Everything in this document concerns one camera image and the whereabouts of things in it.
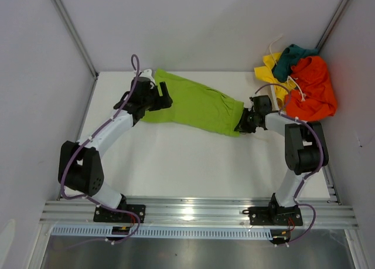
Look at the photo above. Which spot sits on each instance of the slotted cable duct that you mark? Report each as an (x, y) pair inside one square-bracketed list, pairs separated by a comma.
[(243, 233)]

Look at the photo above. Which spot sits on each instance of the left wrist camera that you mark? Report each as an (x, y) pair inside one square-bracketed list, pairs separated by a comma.
[(146, 74)]

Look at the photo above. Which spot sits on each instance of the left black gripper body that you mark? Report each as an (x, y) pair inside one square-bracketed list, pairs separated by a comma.
[(149, 102)]

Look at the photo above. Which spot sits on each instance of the teal shorts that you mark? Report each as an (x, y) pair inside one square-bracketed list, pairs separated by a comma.
[(290, 57)]

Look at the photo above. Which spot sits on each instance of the white plastic basket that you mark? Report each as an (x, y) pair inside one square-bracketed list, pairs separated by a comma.
[(273, 96)]

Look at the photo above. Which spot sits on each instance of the orange shorts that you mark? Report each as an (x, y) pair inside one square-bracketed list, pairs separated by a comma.
[(314, 98)]

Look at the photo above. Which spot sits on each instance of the lime green shorts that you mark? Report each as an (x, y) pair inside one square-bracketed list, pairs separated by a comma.
[(197, 105)]

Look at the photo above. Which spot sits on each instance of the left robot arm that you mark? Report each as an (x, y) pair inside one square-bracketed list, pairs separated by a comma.
[(80, 166)]

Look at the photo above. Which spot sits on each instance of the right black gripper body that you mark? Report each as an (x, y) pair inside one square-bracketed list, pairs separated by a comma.
[(251, 122)]

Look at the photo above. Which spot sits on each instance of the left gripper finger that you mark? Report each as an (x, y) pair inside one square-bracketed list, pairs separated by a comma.
[(163, 103), (164, 90)]

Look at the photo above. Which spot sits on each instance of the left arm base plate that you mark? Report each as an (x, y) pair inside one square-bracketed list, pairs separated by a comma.
[(103, 215)]

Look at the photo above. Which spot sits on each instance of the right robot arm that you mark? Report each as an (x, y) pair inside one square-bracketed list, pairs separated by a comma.
[(304, 142)]

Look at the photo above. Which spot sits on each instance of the aluminium rail frame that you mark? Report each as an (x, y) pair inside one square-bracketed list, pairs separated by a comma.
[(199, 212)]

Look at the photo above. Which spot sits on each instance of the yellow shorts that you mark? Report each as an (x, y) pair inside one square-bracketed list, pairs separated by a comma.
[(264, 73)]

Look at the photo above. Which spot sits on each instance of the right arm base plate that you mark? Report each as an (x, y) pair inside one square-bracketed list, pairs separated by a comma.
[(273, 215)]

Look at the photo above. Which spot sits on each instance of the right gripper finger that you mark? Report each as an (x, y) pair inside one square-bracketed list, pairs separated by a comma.
[(241, 127), (246, 115)]

